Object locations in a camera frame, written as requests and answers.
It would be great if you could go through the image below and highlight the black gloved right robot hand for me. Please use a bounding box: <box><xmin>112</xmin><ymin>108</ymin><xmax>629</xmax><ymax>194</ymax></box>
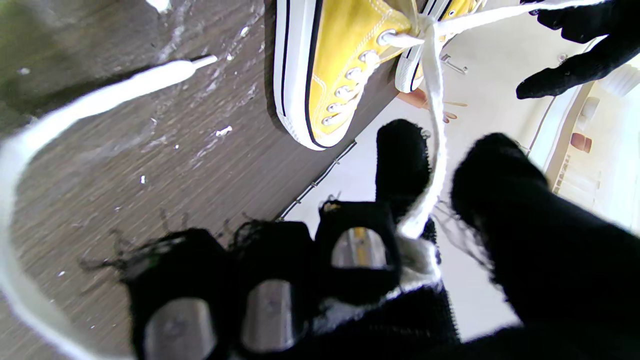
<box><xmin>120</xmin><ymin>119</ymin><xmax>640</xmax><ymax>360</ymax></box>

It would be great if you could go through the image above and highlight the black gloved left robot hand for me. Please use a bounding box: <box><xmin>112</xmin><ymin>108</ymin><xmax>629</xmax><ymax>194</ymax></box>
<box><xmin>515</xmin><ymin>0</ymin><xmax>640</xmax><ymax>100</ymax></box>

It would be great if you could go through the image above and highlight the white shoelace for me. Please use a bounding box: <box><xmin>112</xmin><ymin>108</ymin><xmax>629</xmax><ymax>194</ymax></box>
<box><xmin>0</xmin><ymin>0</ymin><xmax>608</xmax><ymax>360</ymax></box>

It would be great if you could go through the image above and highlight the yellow canvas sneaker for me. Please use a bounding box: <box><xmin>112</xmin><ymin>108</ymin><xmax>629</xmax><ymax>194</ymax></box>
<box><xmin>272</xmin><ymin>0</ymin><xmax>418</xmax><ymax>151</ymax></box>
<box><xmin>395</xmin><ymin>0</ymin><xmax>488</xmax><ymax>93</ymax></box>

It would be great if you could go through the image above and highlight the metal tap fixture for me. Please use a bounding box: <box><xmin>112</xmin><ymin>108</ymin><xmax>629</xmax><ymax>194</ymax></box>
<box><xmin>440</xmin><ymin>53</ymin><xmax>469</xmax><ymax>76</ymax></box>

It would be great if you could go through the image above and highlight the terracotta pot with wooden utensils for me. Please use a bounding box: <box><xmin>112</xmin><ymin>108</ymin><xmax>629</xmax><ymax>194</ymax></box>
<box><xmin>397</xmin><ymin>87</ymin><xmax>468</xmax><ymax>124</ymax></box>

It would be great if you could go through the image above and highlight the wooden wall shelf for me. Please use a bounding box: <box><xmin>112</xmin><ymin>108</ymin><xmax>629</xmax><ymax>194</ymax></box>
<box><xmin>530</xmin><ymin>80</ymin><xmax>608</xmax><ymax>196</ymax></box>

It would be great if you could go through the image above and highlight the black cable strip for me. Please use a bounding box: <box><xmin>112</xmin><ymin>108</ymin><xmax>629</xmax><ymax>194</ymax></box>
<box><xmin>276</xmin><ymin>140</ymin><xmax>358</xmax><ymax>222</ymax></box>

